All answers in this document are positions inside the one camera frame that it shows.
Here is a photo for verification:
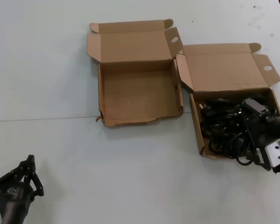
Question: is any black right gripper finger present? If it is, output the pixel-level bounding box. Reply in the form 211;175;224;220
255;148;272;172

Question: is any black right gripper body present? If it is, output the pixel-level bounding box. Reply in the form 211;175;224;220
244;115;272;150

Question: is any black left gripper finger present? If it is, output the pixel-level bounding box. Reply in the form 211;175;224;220
0;154;36;188
23;162;45;198

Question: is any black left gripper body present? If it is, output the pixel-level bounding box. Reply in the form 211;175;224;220
0;181;36;208

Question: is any brown cardboard box intact rim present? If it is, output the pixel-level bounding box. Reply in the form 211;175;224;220
175;42;280;160

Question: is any brown cardboard box torn rim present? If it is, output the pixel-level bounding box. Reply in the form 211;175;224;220
86;19;184;128

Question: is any black grey right wrist module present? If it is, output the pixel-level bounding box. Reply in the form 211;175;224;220
242;98;270;119

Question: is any silver right wrist bracket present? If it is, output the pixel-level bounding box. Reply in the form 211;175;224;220
265;134;280;169

